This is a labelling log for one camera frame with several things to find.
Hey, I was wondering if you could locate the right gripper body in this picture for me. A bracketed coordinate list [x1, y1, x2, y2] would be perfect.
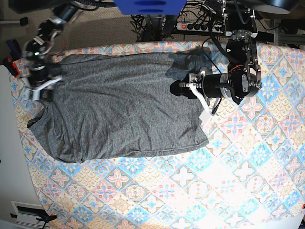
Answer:
[28, 64, 53, 87]

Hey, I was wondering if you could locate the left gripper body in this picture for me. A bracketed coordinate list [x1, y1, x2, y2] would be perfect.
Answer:
[188, 71, 230, 98]

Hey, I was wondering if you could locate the grey t-shirt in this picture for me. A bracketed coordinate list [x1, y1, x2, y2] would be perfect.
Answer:
[30, 49, 211, 163]

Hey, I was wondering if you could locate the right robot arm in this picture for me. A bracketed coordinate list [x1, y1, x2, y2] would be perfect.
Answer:
[23, 2, 80, 88]

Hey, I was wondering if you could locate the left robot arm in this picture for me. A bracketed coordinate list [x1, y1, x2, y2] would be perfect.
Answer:
[170, 0, 262, 104]

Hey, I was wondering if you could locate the red black clamp top left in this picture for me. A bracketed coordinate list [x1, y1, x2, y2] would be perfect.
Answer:
[2, 57, 20, 78]

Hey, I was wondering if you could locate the white power strip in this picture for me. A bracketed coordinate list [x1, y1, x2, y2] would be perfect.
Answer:
[176, 22, 224, 33]

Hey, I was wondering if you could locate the patterned tablecloth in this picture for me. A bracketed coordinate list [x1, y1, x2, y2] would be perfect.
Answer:
[9, 44, 305, 229]

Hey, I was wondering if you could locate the white vent panel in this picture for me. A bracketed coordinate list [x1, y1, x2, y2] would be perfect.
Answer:
[10, 201, 46, 229]

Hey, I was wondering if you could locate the blue black clamp bottom left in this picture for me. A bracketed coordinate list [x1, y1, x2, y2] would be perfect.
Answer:
[10, 213, 57, 227]

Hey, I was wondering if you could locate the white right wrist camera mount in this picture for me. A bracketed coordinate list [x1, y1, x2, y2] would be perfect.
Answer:
[20, 75, 63, 101]

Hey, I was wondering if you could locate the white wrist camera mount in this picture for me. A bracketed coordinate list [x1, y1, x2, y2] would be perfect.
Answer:
[20, 75, 63, 101]
[179, 67, 214, 123]

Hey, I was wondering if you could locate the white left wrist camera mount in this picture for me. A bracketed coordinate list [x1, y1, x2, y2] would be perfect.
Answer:
[179, 67, 214, 123]

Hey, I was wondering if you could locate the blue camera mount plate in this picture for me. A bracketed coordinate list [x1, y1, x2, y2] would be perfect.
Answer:
[113, 0, 187, 15]

